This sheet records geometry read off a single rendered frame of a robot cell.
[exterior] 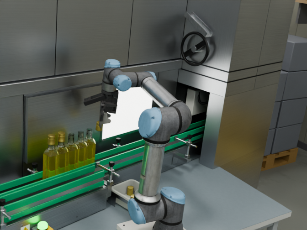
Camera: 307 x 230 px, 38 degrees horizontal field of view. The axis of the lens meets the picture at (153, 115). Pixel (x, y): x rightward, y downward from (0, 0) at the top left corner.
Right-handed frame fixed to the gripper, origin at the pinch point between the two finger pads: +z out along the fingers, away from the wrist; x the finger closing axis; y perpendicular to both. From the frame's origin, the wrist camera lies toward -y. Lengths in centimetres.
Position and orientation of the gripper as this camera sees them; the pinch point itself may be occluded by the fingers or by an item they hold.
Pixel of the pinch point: (99, 123)
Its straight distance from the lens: 233.0
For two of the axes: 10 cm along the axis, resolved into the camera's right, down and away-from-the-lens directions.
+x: -1.1, -4.7, 8.7
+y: 9.8, 1.1, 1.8
